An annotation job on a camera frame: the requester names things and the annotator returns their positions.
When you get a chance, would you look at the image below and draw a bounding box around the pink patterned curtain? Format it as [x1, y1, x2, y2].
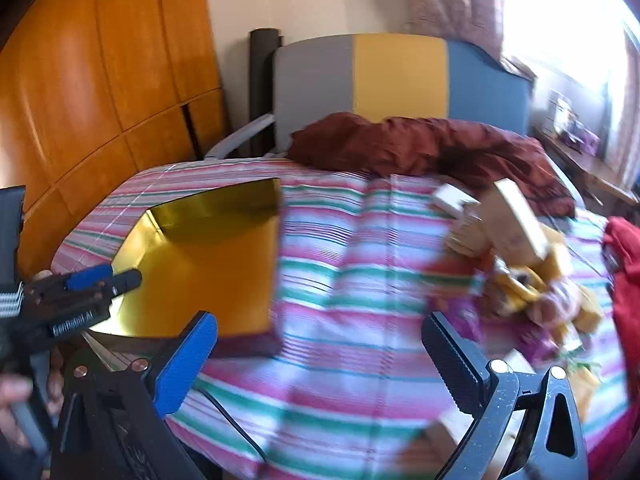
[405, 0, 506, 58]

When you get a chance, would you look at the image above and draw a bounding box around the window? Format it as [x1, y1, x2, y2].
[500, 0, 640, 111]

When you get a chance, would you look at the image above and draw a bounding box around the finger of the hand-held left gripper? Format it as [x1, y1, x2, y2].
[20, 269, 143, 341]
[25, 265, 117, 301]

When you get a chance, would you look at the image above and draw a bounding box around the maroon jacket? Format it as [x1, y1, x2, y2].
[289, 112, 576, 218]

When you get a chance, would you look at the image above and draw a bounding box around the cream carton box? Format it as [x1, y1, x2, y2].
[492, 179, 550, 267]

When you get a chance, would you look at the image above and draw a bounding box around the wooden wardrobe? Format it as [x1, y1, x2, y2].
[0, 0, 231, 271]

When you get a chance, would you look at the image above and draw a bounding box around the dark printed yellow packet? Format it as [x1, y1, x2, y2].
[487, 265, 548, 316]

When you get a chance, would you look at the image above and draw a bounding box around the red fleece cloth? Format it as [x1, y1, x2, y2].
[602, 216, 640, 471]

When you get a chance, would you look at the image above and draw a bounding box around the gold lined tray box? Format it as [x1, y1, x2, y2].
[92, 177, 283, 358]

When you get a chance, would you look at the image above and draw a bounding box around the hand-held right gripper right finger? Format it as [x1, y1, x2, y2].
[422, 311, 588, 480]

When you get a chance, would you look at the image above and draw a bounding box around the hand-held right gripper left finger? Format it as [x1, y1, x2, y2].
[50, 311, 218, 480]

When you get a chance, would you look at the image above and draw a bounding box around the purple box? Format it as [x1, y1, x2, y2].
[570, 122, 601, 153]

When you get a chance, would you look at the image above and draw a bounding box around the plain white box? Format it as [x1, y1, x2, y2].
[432, 185, 481, 218]

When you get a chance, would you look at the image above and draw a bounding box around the grey yellow blue headboard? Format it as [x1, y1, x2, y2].
[204, 32, 538, 161]

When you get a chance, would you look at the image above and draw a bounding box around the black cable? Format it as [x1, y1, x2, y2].
[192, 382, 268, 463]

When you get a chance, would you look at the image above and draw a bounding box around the person's left hand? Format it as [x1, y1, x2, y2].
[0, 376, 35, 442]

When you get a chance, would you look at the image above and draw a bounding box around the white storage box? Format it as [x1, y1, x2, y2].
[549, 91, 574, 132]

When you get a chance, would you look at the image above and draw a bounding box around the purple packet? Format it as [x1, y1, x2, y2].
[520, 332, 558, 361]
[450, 307, 483, 341]

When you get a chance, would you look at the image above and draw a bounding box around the wooden desk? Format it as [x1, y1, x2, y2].
[532, 125, 640, 206]

